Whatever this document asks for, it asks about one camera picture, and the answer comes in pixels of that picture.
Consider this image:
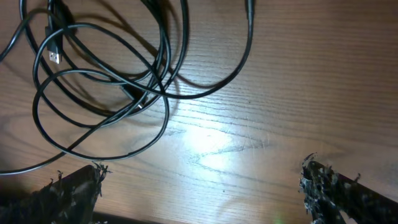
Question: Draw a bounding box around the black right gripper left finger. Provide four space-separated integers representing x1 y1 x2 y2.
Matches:
1 163 109 224

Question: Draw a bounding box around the black usb cable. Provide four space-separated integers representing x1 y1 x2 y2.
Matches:
0 0 256 176

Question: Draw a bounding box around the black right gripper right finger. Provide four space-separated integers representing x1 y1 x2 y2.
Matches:
299 153 397 224

